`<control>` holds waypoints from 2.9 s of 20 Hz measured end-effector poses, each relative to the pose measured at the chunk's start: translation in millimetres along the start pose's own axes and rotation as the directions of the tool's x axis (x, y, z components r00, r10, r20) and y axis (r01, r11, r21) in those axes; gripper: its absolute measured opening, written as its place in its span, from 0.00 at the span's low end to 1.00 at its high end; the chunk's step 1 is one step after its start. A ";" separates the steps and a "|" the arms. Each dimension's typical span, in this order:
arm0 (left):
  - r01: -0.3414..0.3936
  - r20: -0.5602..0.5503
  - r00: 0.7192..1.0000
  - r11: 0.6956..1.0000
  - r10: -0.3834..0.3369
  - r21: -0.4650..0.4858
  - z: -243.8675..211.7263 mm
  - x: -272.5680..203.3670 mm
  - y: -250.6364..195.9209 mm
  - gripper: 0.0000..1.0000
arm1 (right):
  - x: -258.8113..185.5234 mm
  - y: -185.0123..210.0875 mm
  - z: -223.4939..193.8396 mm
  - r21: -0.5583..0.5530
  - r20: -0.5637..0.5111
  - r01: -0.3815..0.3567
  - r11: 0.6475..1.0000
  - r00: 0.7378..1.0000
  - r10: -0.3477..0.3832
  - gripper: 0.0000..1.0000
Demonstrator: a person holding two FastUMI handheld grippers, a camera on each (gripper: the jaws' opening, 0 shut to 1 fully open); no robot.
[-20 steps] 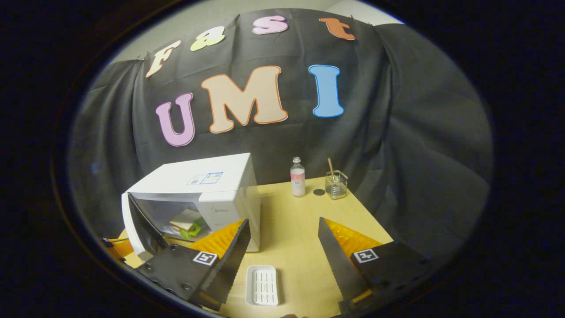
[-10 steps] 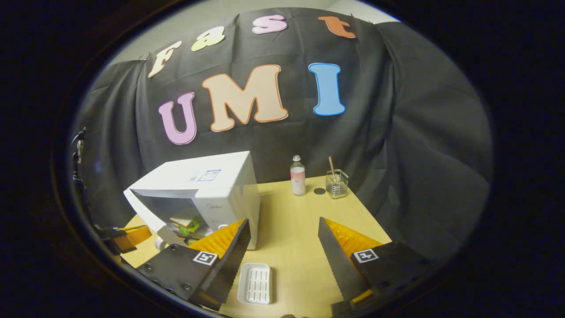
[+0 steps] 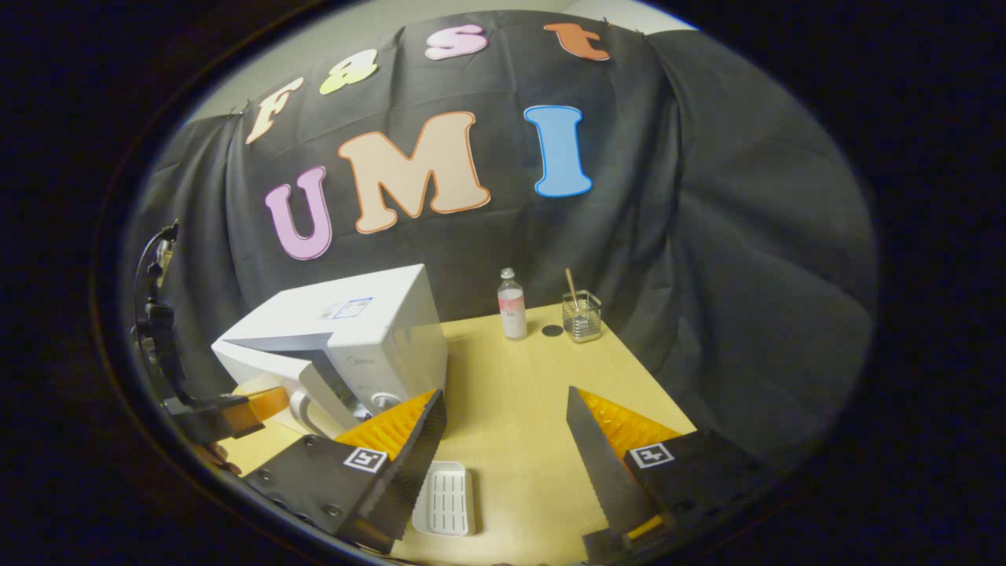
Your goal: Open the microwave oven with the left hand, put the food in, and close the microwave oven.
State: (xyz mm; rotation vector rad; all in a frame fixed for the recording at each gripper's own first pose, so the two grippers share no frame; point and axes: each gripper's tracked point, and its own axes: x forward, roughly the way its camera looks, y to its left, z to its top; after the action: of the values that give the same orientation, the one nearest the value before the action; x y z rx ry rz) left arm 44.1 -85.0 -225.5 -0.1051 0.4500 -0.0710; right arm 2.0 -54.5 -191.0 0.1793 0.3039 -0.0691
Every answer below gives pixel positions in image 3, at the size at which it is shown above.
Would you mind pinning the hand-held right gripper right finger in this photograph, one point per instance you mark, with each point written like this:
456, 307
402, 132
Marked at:
601, 472

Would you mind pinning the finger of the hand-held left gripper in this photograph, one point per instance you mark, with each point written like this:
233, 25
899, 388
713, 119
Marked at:
263, 405

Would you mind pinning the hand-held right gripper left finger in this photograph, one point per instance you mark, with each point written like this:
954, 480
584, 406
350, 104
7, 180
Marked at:
413, 472

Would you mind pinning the white microwave oven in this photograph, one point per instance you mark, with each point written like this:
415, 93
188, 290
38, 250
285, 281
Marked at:
377, 330

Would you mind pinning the white plastic tray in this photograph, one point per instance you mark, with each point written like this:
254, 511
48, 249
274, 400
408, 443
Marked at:
444, 499

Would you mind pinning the small black disc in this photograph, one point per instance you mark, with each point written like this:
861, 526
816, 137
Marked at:
552, 330

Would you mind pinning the clear bottle with pink label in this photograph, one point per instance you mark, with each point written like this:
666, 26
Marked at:
512, 310

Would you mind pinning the wooden stick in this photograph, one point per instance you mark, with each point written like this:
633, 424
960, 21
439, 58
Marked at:
571, 287

